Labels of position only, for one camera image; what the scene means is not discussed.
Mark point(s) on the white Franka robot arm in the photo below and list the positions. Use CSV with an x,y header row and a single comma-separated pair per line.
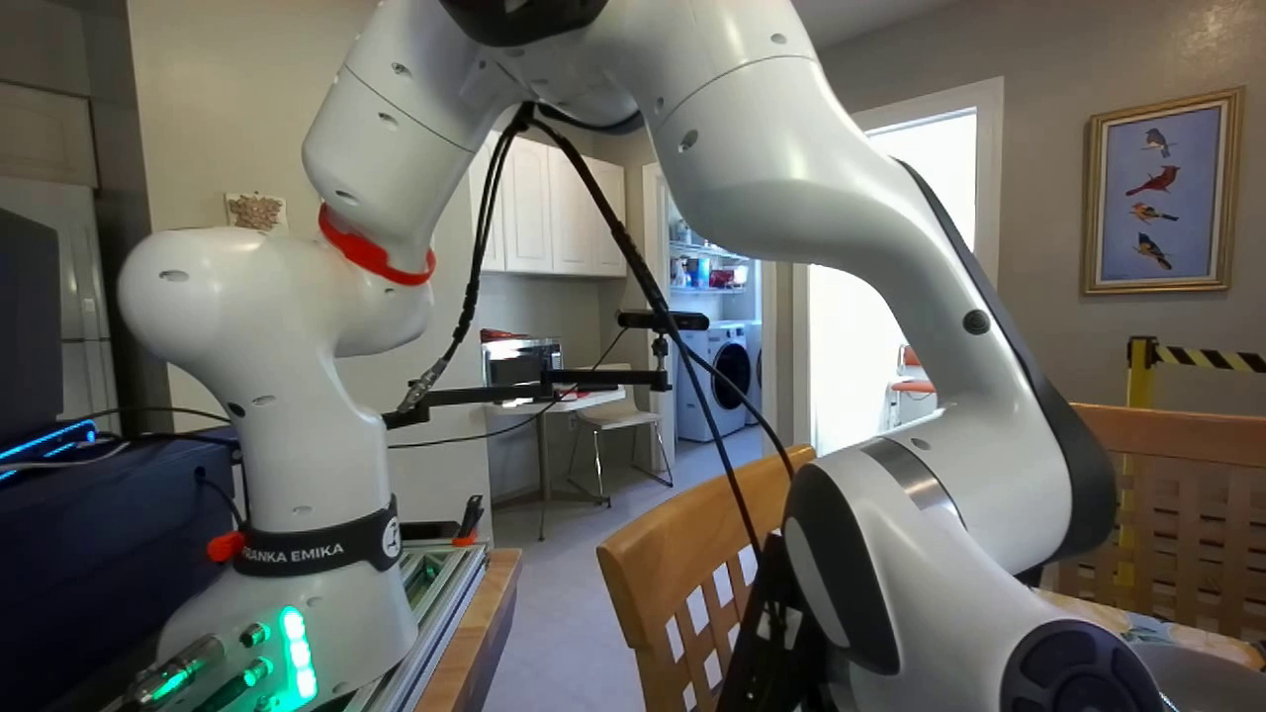
x,y
290,436

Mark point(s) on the white washing machine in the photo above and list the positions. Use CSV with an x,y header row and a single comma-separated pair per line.
x,y
699,407

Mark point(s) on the white metal leg desk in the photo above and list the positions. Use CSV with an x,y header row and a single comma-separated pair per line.
x,y
578,419

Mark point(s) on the grey countertop appliance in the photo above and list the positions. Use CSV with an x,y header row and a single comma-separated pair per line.
x,y
518,357

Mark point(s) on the laundry shelf with items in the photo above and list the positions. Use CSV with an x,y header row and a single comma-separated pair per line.
x,y
714,260

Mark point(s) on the black orange bar clamp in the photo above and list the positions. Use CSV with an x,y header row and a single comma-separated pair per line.
x,y
439,527

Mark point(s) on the orange white folding chair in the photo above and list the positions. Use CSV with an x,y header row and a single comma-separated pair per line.
x,y
903,389

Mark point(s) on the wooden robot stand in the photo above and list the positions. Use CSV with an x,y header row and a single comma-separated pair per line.
x,y
476,646

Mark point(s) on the beige woven basket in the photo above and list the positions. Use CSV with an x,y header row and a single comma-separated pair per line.
x,y
255,208

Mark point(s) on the framed bird picture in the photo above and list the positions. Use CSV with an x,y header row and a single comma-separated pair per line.
x,y
1162,191

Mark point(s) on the dark blue bag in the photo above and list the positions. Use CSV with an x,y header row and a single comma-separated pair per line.
x,y
94,555

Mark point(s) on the black monitor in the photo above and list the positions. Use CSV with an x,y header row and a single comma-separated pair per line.
x,y
24,330

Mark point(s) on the black exterior camera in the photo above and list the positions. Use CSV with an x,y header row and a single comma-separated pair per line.
x,y
657,316

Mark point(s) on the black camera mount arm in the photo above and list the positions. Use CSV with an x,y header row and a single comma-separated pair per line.
x,y
528,389

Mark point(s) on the white wall cabinets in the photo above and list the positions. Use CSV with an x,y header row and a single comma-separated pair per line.
x,y
578,224

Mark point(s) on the aluminium mounting frame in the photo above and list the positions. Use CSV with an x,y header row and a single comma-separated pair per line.
x,y
439,596

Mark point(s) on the white doorway frame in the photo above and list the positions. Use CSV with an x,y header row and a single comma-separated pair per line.
x,y
991,160

